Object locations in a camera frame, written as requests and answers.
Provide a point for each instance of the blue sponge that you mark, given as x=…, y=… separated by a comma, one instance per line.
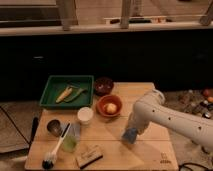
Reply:
x=130, y=135

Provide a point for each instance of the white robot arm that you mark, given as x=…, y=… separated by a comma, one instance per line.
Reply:
x=149, y=108

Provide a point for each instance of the white paper cup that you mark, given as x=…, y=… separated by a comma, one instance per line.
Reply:
x=85, y=115

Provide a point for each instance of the dark brown bowl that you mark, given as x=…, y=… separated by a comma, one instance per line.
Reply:
x=103, y=86

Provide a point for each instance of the orange bowl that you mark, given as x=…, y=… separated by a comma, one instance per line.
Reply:
x=100, y=105

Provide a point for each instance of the yellow round fruit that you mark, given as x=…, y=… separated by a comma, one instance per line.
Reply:
x=110, y=108

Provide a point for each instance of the yellow peeler in tray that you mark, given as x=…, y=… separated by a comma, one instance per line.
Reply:
x=64, y=94

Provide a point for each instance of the green plastic tray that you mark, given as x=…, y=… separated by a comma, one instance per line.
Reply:
x=56, y=84

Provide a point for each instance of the wooden board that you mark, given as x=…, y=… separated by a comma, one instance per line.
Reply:
x=152, y=151

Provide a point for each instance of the clear glass green liquid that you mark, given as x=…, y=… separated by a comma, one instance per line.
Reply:
x=72, y=138

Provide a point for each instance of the wooden block eraser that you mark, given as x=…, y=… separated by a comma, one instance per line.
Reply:
x=89, y=156

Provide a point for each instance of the white handled dish brush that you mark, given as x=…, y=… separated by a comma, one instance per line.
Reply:
x=51, y=157

